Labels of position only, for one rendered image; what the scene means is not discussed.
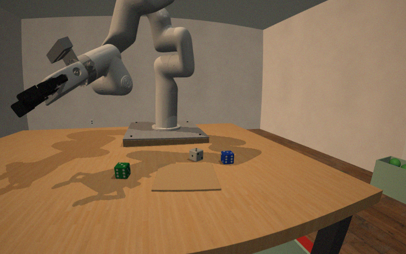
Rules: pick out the blue die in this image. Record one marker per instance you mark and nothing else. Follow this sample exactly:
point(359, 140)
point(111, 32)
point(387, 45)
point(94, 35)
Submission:
point(227, 157)

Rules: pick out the green die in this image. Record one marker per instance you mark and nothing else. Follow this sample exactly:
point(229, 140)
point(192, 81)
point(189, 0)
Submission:
point(122, 170)

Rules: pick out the white die with black pips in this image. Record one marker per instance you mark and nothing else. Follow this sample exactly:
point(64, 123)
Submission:
point(196, 154)

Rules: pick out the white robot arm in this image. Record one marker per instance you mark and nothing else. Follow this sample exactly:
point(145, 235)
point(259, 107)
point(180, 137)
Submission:
point(106, 71)

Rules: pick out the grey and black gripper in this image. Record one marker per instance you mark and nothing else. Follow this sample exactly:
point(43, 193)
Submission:
point(51, 89)

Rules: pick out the tan flat mat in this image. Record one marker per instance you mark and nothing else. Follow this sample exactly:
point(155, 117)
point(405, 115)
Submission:
point(185, 178)

